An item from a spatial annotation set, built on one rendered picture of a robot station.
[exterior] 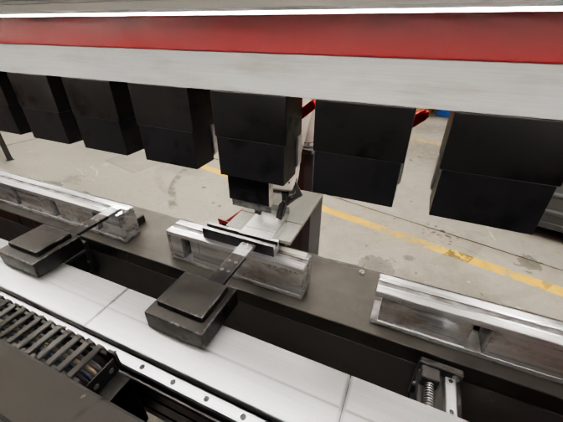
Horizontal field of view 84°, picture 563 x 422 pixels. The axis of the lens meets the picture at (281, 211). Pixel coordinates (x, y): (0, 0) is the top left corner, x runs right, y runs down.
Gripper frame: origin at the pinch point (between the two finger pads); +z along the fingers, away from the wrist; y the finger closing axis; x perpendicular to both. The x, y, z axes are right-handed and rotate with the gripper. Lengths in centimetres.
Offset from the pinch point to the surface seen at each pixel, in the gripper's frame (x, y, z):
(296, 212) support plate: 5.6, 5.4, -1.7
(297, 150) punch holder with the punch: -18.7, 10.0, -10.6
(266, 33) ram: -36.7, 6.7, -21.7
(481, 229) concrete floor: 214, 98, -49
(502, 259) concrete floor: 186, 107, -25
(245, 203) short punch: -11.8, -1.3, 1.1
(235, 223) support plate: -3.1, -6.8, 5.9
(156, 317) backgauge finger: -29.0, -2.9, 25.6
